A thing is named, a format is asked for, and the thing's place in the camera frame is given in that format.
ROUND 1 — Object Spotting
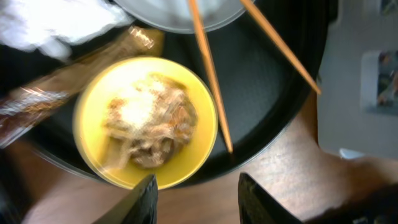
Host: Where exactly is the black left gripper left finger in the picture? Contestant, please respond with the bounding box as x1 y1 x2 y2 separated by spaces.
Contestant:
93 175 158 224

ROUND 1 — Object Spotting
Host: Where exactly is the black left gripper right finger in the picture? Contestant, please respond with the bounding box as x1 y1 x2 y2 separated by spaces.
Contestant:
238 172 303 224

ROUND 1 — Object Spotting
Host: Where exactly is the food scraps and rice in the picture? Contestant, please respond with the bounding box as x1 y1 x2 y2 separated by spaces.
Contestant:
101 73 198 170

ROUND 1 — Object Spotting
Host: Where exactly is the yellow bowl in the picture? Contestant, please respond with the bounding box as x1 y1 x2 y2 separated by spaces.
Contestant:
73 56 218 190

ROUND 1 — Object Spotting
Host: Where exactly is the gold foil wrapper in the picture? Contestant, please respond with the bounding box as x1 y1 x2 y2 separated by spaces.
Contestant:
1 26 165 149

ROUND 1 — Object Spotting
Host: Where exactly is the white napkin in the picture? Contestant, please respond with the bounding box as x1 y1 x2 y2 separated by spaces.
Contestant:
1 0 134 60

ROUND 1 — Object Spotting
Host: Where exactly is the wooden chopstick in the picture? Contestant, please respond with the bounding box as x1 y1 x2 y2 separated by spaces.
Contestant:
240 0 322 95
188 0 233 154

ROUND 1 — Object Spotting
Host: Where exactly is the light grey plate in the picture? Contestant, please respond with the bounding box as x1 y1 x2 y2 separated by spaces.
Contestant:
114 0 246 34

